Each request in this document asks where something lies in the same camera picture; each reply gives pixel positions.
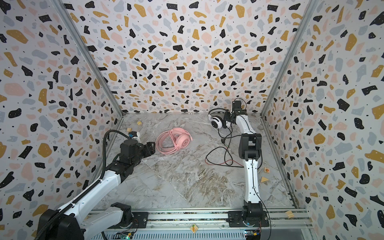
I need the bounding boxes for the black headphone cable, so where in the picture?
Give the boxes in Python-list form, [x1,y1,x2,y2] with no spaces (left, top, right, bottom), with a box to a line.
[204,127,264,170]

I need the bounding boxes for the pink headphones with cable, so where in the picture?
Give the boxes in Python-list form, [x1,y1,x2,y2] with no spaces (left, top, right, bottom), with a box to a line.
[156,128,193,155]

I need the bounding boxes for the white black headphones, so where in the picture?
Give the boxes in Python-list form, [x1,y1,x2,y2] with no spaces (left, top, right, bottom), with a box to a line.
[208,108,232,129]

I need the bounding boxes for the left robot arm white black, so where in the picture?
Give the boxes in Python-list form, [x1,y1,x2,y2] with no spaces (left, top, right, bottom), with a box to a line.
[35,139,156,240]

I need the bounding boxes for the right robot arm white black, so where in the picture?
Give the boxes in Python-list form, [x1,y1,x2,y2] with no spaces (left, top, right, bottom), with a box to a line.
[225,98,270,227]

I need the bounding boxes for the wooden triangle block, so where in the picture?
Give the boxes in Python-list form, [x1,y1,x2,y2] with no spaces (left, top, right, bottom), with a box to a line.
[261,177,269,183]

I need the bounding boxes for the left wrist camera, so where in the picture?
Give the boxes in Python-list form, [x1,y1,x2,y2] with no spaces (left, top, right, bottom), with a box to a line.
[129,131,141,143]

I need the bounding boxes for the left arm corrugated cable conduit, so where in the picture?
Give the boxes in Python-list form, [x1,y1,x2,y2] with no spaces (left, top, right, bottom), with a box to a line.
[34,129,133,240]

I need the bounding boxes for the wooden block on rail right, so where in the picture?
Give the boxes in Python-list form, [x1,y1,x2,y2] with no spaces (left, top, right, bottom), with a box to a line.
[286,211,295,219]

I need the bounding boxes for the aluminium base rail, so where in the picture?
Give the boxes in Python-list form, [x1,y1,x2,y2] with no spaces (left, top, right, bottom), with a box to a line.
[88,208,317,240]

